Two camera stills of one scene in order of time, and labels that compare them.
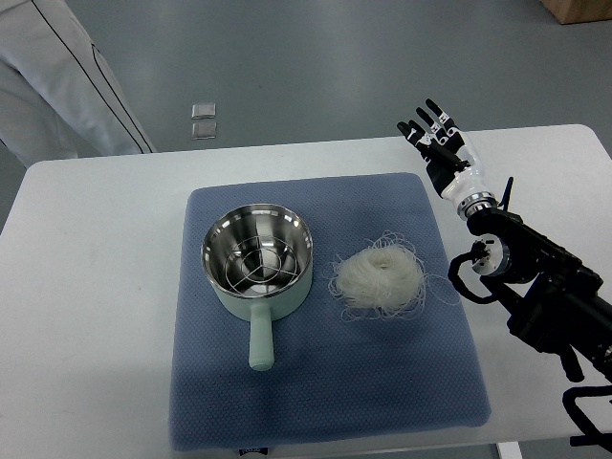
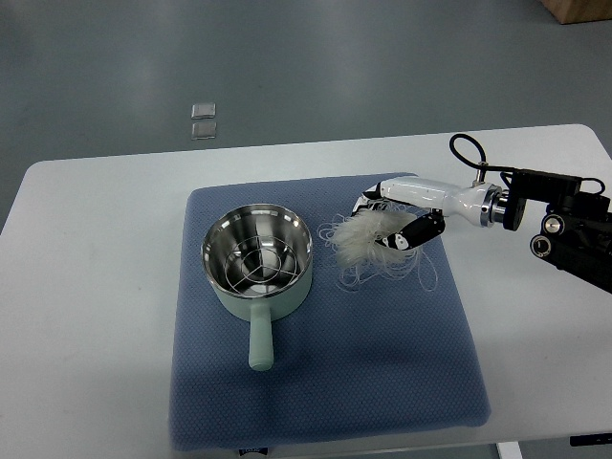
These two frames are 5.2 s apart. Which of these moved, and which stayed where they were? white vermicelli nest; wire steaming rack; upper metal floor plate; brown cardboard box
Moved: white vermicelli nest
Stayed: upper metal floor plate; brown cardboard box; wire steaming rack
